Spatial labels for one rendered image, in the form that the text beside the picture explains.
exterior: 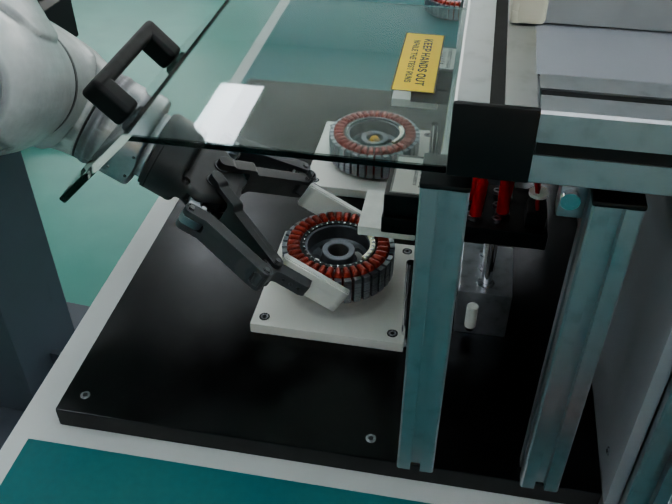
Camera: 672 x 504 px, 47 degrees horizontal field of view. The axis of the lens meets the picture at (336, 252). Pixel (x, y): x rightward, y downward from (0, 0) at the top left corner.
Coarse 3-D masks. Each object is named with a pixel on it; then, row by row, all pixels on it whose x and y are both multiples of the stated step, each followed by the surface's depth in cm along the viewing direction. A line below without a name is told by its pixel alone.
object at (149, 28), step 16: (144, 32) 60; (160, 32) 62; (128, 48) 58; (144, 48) 62; (160, 48) 62; (176, 48) 62; (112, 64) 56; (128, 64) 57; (160, 64) 62; (96, 80) 54; (112, 80) 55; (96, 96) 54; (112, 96) 54; (128, 96) 55; (112, 112) 55; (128, 112) 55
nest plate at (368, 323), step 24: (264, 288) 79; (384, 288) 79; (264, 312) 76; (288, 312) 76; (312, 312) 76; (336, 312) 76; (360, 312) 76; (384, 312) 76; (288, 336) 75; (312, 336) 75; (336, 336) 74; (360, 336) 74; (384, 336) 74
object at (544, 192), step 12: (480, 180) 66; (480, 192) 67; (504, 192) 68; (540, 192) 66; (480, 204) 68; (504, 204) 68; (528, 204) 68; (540, 204) 68; (468, 216) 69; (480, 216) 69; (504, 216) 69; (528, 216) 67; (540, 216) 67; (540, 228) 68
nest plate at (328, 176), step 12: (312, 168) 96; (324, 168) 96; (336, 168) 96; (324, 180) 94; (336, 180) 94; (348, 180) 94; (360, 180) 94; (372, 180) 94; (384, 180) 94; (336, 192) 93; (348, 192) 93; (360, 192) 93
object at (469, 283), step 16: (464, 256) 77; (480, 256) 77; (496, 256) 77; (512, 256) 77; (464, 272) 75; (480, 272) 75; (496, 272) 75; (512, 272) 75; (464, 288) 73; (480, 288) 73; (496, 288) 73; (464, 304) 74; (480, 304) 73; (496, 304) 73; (464, 320) 75; (480, 320) 75; (496, 320) 74
